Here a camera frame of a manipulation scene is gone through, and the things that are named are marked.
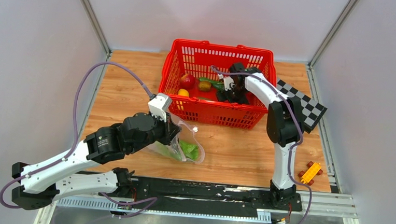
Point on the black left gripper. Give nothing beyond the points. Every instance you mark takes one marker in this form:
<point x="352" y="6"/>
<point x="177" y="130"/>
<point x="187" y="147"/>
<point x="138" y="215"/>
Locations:
<point x="171" y="129"/>

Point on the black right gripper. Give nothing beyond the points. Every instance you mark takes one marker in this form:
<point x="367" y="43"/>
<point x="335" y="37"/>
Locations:
<point x="225" y="96"/>

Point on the clear zip top bag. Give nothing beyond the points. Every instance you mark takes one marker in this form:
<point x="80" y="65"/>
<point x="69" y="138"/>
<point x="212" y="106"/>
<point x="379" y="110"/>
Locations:
<point x="187" y="134"/>

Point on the green white napa cabbage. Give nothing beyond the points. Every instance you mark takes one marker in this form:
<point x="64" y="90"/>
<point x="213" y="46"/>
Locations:
<point x="179" y="150"/>

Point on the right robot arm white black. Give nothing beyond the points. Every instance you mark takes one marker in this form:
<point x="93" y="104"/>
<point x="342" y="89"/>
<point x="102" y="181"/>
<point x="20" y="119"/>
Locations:
<point x="283" y="127"/>

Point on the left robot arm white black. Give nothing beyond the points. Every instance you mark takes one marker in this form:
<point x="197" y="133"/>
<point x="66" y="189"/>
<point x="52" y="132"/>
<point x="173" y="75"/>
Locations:
<point x="63" y="175"/>

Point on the dark green cucumber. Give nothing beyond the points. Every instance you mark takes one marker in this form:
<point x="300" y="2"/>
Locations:
<point x="218" y="86"/>

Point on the green chili pepper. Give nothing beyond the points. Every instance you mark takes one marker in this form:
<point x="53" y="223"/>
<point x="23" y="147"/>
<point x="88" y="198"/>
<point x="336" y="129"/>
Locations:
<point x="213" y="82"/>

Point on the brown yellow fruit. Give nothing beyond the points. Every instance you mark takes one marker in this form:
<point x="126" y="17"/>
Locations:
<point x="204" y="86"/>

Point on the yellow lemon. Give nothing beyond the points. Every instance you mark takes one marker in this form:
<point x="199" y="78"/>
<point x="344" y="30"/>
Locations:
<point x="183" y="92"/>

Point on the red apple left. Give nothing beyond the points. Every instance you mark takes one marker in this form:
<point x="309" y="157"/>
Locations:
<point x="187" y="81"/>

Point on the red plastic shopping basket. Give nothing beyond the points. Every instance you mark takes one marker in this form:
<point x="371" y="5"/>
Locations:
<point x="195" y="89"/>

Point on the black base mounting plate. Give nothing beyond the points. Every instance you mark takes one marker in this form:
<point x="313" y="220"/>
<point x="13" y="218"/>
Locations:
<point x="201" y="198"/>

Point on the black white checkerboard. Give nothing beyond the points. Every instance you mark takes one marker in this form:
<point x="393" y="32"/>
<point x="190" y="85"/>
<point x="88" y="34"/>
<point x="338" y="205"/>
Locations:
<point x="312" y="110"/>

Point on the yellow orange toy car right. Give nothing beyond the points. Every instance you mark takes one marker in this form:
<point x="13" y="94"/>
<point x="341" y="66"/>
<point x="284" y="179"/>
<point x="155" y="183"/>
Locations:
<point x="313" y="169"/>

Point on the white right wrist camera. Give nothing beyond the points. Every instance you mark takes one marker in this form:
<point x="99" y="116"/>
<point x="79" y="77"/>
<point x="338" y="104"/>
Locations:
<point x="228" y="82"/>

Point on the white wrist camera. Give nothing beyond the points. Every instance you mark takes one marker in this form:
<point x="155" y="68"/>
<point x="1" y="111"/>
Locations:
<point x="159" y="105"/>
<point x="228" y="82"/>

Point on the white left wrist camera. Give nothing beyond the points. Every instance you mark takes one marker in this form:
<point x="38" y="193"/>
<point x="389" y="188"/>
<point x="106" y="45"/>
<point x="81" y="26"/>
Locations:
<point x="159" y="105"/>

